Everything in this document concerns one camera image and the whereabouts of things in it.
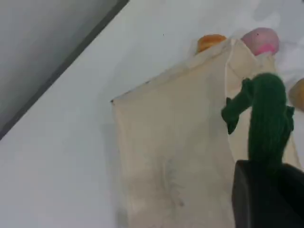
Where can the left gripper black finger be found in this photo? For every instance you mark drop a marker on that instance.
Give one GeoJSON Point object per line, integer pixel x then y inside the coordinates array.
{"type": "Point", "coordinates": [294, 197]}
{"type": "Point", "coordinates": [251, 202]}

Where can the pink peach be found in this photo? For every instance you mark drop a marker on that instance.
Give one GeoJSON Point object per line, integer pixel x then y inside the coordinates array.
{"type": "Point", "coordinates": [260, 40]}

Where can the ridged golden bread roll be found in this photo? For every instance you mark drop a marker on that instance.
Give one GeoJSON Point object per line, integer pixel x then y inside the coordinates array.
{"type": "Point", "coordinates": [210, 42]}

